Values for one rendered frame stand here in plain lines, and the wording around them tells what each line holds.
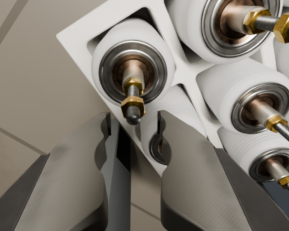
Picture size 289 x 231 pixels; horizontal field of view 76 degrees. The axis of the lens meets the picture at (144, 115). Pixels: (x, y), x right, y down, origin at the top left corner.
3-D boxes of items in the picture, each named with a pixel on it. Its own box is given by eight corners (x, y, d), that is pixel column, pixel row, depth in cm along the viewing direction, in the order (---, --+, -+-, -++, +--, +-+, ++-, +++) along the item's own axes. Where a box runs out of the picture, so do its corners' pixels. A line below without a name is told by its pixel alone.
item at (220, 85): (242, 54, 38) (315, 90, 23) (215, 94, 43) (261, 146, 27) (203, 34, 36) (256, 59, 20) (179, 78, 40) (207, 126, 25)
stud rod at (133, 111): (127, 83, 19) (124, 124, 13) (130, 74, 19) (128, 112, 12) (136, 86, 20) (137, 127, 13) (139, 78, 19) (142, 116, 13)
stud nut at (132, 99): (118, 111, 15) (117, 116, 14) (124, 92, 14) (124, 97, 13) (141, 117, 15) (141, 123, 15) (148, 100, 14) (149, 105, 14)
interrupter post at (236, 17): (219, 17, 18) (236, 19, 15) (242, -3, 17) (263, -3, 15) (231, 36, 19) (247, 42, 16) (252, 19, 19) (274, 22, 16)
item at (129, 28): (159, 16, 34) (180, 28, 18) (157, 68, 39) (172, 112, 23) (106, 15, 33) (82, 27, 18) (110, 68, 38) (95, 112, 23)
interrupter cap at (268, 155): (241, 158, 29) (244, 162, 28) (292, 138, 27) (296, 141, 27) (252, 184, 32) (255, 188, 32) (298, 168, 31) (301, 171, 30)
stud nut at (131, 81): (121, 91, 18) (120, 95, 17) (126, 75, 17) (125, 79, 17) (140, 97, 19) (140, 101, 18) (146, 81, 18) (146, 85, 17)
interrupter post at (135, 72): (144, 63, 20) (146, 74, 17) (143, 84, 22) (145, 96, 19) (122, 63, 20) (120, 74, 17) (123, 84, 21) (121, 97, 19)
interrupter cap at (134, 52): (169, 38, 19) (170, 40, 18) (164, 103, 23) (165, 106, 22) (95, 38, 19) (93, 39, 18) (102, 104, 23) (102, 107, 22)
